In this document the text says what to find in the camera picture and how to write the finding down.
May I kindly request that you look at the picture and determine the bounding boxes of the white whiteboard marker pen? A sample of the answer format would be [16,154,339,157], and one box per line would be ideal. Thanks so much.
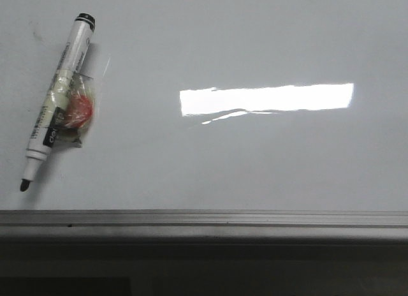
[20,13,96,192]

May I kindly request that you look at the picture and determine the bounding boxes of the white whiteboard with aluminium frame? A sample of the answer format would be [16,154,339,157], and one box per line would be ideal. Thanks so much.
[1,0,407,242]

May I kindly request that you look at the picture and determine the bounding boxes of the red magnet taped to marker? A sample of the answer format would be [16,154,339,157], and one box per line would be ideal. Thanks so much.
[57,73,96,148]

